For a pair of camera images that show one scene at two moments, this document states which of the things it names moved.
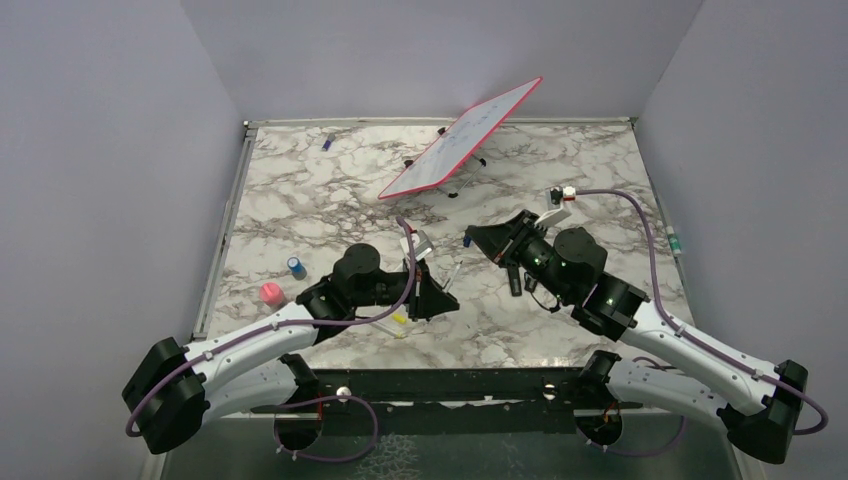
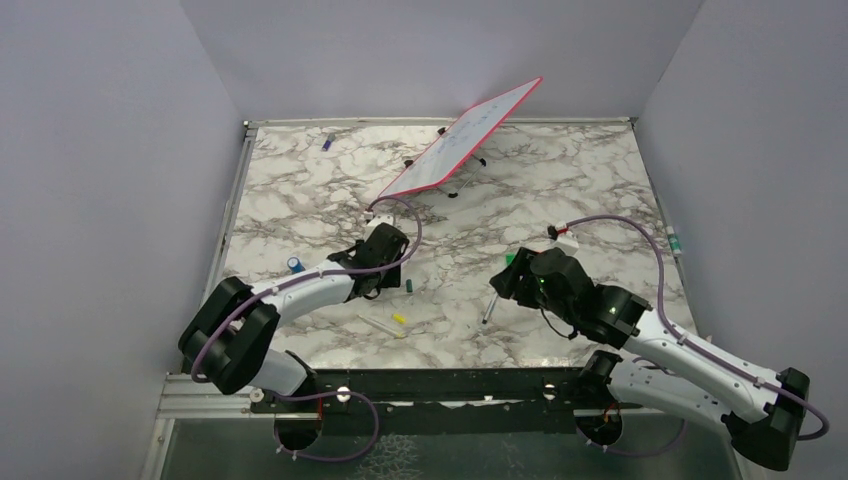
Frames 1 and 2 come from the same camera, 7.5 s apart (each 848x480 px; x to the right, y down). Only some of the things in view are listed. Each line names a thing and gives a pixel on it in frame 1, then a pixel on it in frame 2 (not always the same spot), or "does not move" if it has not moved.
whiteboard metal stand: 481,161 does not move
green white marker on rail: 673,240 does not move
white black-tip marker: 450,280 to 490,308
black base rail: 481,401 does not move
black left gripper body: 417,301 to 388,277
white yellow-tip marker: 388,329 does not move
